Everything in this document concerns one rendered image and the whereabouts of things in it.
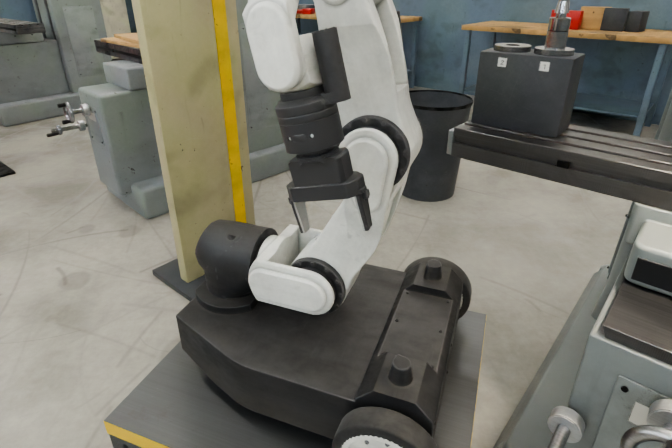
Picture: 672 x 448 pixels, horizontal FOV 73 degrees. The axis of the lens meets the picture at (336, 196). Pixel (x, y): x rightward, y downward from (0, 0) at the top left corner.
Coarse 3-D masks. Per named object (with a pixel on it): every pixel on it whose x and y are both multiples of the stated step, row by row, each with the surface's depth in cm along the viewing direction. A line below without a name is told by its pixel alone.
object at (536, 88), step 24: (504, 48) 112; (528, 48) 112; (480, 72) 116; (504, 72) 112; (528, 72) 109; (552, 72) 106; (576, 72) 108; (480, 96) 118; (504, 96) 114; (528, 96) 111; (552, 96) 108; (480, 120) 120; (504, 120) 116; (528, 120) 113; (552, 120) 109
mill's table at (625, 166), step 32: (480, 128) 118; (576, 128) 118; (480, 160) 117; (512, 160) 111; (544, 160) 107; (576, 160) 102; (608, 160) 97; (640, 160) 97; (608, 192) 100; (640, 192) 96
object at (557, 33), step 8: (552, 24) 106; (560, 24) 105; (568, 24) 105; (552, 32) 106; (560, 32) 105; (568, 32) 106; (552, 40) 107; (560, 40) 106; (552, 48) 107; (560, 48) 107
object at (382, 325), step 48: (240, 240) 106; (240, 288) 108; (384, 288) 118; (432, 288) 111; (192, 336) 106; (240, 336) 102; (288, 336) 102; (336, 336) 102; (384, 336) 100; (432, 336) 99; (240, 384) 98; (288, 384) 92; (336, 384) 90; (384, 384) 85; (432, 384) 87; (432, 432) 83
